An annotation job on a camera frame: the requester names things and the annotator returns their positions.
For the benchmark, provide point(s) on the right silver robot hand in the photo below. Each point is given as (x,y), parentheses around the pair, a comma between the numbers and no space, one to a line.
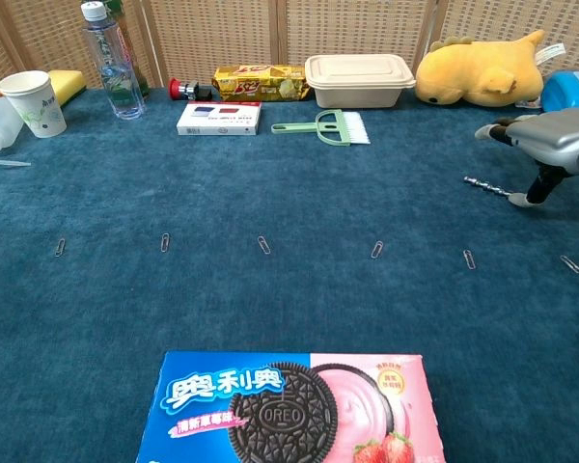
(555,135)

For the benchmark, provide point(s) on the silver paper clip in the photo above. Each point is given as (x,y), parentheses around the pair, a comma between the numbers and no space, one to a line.
(264,245)
(571,264)
(60,247)
(377,249)
(469,259)
(165,242)

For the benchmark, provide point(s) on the blue detergent bottle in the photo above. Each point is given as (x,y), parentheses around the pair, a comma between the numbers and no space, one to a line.
(567,89)

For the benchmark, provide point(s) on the yellow plush toy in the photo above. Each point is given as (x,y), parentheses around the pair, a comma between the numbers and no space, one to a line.
(477,72)

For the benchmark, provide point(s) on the beige lidded lunch box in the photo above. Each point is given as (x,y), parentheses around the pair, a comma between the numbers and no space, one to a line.
(357,79)

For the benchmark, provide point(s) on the green hand brush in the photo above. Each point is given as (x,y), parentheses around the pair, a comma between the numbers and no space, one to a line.
(340,128)

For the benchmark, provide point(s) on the yellow cracker package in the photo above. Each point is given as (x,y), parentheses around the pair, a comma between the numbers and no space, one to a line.
(260,83)

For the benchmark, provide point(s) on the blue carpet table cover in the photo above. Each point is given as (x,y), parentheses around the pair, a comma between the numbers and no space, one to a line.
(270,299)

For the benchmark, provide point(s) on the white box red blue print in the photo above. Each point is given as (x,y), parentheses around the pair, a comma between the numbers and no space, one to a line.
(219,118)

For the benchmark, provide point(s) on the woven folding screen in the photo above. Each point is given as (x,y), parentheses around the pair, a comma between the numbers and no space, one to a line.
(222,34)

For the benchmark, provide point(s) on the red emergency stop button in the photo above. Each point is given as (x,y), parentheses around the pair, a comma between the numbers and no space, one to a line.
(185,89)

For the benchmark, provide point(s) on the Oreo strawberry cookie box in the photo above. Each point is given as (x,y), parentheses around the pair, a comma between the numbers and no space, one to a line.
(289,415)

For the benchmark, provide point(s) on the tea bottle with green label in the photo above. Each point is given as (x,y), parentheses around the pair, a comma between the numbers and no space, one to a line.
(132,53)

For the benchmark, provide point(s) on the clear plastic water bottle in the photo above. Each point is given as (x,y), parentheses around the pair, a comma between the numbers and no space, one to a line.
(118,72)

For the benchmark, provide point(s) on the yellow sponge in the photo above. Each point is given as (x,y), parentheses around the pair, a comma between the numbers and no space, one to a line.
(68,84)

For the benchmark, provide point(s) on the white paper cup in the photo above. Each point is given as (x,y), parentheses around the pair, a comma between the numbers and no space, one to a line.
(34,103)

